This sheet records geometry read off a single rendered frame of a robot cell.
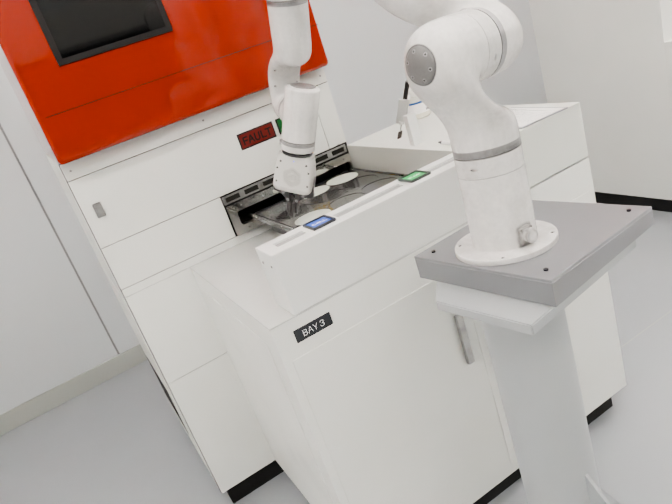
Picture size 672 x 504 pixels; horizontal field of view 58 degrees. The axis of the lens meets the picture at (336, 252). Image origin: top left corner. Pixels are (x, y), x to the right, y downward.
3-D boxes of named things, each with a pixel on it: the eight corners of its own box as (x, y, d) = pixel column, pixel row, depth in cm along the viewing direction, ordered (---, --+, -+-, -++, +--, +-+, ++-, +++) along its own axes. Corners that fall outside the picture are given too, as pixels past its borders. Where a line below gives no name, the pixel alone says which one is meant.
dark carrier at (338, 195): (254, 214, 178) (253, 213, 178) (349, 171, 191) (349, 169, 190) (302, 232, 148) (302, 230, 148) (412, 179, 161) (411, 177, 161)
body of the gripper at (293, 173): (272, 147, 146) (270, 190, 152) (312, 155, 144) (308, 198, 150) (283, 139, 153) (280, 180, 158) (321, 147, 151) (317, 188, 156)
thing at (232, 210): (236, 235, 182) (224, 206, 178) (355, 179, 197) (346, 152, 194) (238, 236, 180) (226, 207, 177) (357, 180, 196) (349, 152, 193)
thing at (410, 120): (401, 146, 168) (388, 99, 164) (412, 141, 170) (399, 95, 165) (414, 146, 163) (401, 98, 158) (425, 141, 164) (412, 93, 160)
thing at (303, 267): (276, 304, 132) (253, 248, 128) (464, 205, 152) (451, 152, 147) (293, 316, 124) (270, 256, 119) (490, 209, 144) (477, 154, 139)
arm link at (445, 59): (535, 137, 106) (511, -5, 98) (470, 173, 96) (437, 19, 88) (480, 140, 115) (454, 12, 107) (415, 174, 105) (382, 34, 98)
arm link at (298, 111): (275, 133, 150) (288, 145, 143) (278, 79, 144) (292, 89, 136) (306, 132, 153) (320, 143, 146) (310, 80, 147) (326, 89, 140)
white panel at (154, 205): (123, 296, 171) (58, 164, 157) (356, 185, 201) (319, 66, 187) (125, 298, 169) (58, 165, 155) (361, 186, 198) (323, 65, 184)
